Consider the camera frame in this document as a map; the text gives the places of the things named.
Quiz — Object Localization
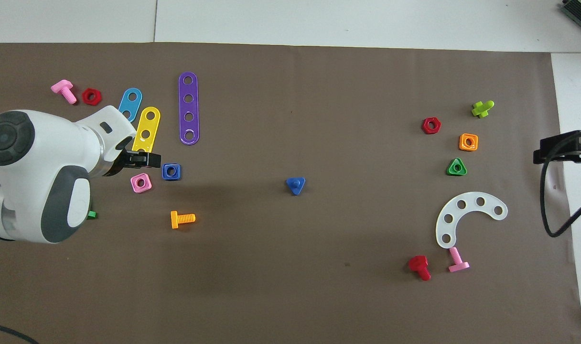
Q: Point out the blue two-hole strip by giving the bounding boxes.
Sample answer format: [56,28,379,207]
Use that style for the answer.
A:
[118,88,143,122]

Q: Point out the brown table mat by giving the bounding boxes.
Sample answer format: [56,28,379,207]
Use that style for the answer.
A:
[0,42,581,344]

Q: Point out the lime cross-head plastic screw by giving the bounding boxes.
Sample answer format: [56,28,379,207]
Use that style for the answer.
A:
[471,100,495,118]

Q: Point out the yellow three-hole strip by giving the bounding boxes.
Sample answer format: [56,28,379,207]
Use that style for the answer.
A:
[131,107,161,153]

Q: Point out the orange plastic screw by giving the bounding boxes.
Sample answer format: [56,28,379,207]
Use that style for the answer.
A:
[170,211,196,229]

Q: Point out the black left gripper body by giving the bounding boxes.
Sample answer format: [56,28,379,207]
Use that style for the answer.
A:
[110,138,162,176]

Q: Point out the purple four-hole strip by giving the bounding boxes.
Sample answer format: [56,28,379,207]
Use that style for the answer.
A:
[178,72,200,145]

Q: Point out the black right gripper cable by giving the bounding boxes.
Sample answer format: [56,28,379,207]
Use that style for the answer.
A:
[539,128,581,238]

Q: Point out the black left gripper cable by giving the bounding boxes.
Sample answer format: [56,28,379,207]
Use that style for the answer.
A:
[0,321,40,344]

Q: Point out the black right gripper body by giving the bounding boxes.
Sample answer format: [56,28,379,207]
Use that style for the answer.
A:
[533,135,581,165]

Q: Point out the pink square plastic nut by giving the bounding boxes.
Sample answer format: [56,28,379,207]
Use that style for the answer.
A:
[130,173,153,194]

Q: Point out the pink plastic screw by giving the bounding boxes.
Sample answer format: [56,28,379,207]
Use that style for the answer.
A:
[448,247,470,273]
[51,79,77,105]

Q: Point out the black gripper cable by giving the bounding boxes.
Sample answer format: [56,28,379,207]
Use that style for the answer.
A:
[0,321,40,344]
[539,128,581,238]

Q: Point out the white curved perforated strip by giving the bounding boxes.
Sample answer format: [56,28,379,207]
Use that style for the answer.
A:
[435,192,508,249]

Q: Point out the red plastic screw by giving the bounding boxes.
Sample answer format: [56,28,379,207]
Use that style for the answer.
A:
[408,255,432,281]

